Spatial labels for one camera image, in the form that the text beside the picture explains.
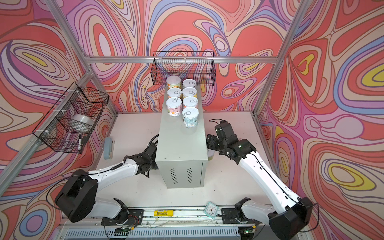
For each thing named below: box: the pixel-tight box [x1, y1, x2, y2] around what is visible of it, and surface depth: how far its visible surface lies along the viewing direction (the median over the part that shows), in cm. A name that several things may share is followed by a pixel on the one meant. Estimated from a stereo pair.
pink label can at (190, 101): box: [182, 96, 199, 108], surface depth 71 cm
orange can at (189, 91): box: [182, 87, 197, 99], surface depth 75 cm
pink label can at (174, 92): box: [167, 87, 182, 98], surface depth 75 cm
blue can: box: [182, 106, 199, 128], surface depth 66 cm
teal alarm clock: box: [204, 201, 219, 220], surface depth 75 cm
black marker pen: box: [78, 134, 82, 152], surface depth 73 cm
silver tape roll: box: [69, 114, 95, 131], surface depth 73 cm
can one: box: [166, 97, 182, 117], surface depth 71 cm
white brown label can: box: [182, 78, 197, 88], surface depth 80 cm
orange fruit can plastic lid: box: [166, 75, 181, 85], surface depth 78 cm
